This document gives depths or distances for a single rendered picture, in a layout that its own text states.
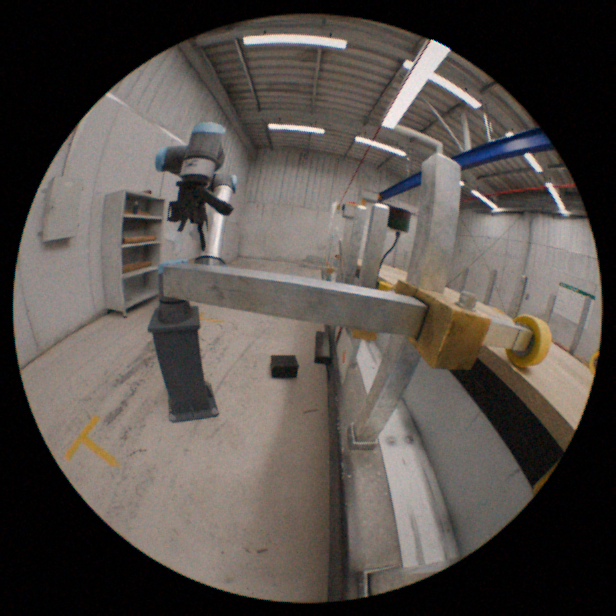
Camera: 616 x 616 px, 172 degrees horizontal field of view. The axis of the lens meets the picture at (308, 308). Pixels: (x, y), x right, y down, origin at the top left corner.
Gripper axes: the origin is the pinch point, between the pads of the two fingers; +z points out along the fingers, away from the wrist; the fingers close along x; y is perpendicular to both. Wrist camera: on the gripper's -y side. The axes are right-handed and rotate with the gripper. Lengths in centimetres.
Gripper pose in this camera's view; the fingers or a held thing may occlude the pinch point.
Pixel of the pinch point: (193, 254)
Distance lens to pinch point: 54.6
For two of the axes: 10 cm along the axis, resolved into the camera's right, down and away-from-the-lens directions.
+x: 0.3, 3.3, -9.4
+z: -1.5, 9.4, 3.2
